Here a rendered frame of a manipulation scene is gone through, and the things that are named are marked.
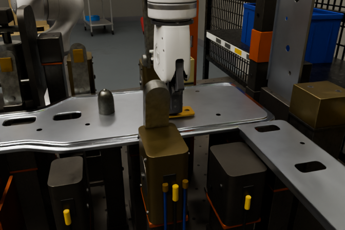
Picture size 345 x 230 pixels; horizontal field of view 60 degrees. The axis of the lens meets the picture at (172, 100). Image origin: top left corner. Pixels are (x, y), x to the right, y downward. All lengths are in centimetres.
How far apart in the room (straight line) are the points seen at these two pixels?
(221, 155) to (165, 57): 19
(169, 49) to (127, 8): 788
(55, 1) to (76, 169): 73
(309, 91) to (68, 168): 44
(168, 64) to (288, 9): 31
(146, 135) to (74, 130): 18
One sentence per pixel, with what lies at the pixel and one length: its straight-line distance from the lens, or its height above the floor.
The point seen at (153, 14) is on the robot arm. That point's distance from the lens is 51.
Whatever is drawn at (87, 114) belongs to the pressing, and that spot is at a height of 100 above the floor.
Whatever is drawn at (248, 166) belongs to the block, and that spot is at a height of 98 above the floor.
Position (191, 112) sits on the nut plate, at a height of 101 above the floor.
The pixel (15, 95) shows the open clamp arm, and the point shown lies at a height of 101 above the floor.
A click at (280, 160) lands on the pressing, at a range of 49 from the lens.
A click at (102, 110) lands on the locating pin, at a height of 101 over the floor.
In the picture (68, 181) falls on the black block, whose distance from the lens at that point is 47.
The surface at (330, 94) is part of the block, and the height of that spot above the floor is 106.
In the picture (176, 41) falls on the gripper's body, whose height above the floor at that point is 116.
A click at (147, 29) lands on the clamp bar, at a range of 73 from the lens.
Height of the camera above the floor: 127
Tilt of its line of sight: 24 degrees down
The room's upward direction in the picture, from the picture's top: straight up
